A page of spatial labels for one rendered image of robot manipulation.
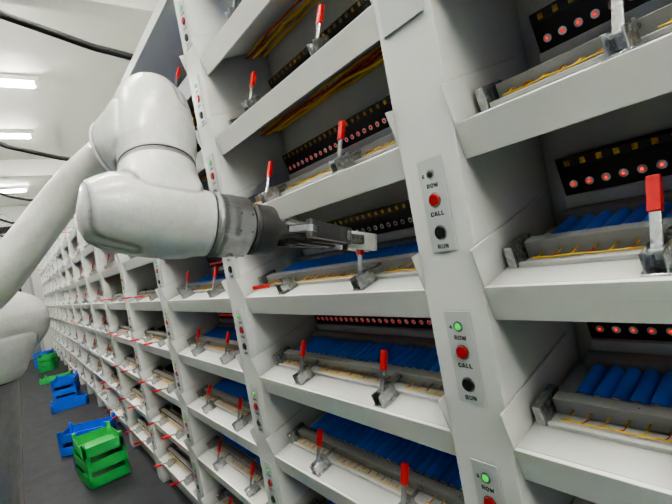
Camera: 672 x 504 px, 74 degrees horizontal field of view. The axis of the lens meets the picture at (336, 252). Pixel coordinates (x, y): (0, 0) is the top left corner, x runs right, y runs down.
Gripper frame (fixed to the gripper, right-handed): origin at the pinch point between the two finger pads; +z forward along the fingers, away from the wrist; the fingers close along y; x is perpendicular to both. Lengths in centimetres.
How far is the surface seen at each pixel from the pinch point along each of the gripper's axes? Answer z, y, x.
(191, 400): 10, -114, -46
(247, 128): -8.3, -28.1, 27.8
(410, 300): 0.4, 12.3, -10.3
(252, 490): 15, -69, -65
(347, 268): 5.1, -9.4, -3.7
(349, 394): 5.8, -9.7, -27.5
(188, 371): 8, -115, -35
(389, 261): 5.3, 2.5, -3.3
